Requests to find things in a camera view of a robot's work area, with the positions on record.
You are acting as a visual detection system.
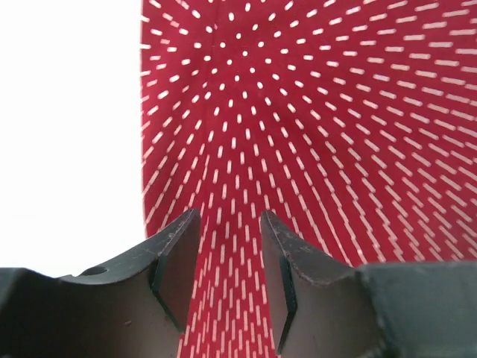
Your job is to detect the red polka dot skirt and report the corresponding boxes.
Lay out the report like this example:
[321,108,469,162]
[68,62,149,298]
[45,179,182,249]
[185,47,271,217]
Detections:
[140,1,476,357]

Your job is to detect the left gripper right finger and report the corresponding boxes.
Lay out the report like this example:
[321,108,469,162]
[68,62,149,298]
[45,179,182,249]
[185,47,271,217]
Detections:
[260,211,476,357]

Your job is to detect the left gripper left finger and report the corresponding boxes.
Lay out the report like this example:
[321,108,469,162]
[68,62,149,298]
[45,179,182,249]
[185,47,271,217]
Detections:
[1,210,200,357]

